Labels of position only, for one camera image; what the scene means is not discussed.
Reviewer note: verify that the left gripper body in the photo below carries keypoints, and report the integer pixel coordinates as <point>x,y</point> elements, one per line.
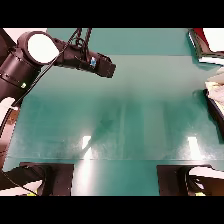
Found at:
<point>106,66</point>

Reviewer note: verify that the white shirt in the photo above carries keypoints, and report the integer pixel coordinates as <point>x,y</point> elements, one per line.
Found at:
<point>216,85</point>

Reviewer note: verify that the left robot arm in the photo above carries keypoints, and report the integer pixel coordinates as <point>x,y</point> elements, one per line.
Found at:
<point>20,66</point>

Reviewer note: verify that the black garment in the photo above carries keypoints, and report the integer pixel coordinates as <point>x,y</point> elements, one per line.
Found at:
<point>197,46</point>

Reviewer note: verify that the red garment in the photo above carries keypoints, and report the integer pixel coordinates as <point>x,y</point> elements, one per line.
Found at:
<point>198,32</point>

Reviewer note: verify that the white garment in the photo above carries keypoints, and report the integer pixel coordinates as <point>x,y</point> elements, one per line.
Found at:
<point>215,38</point>

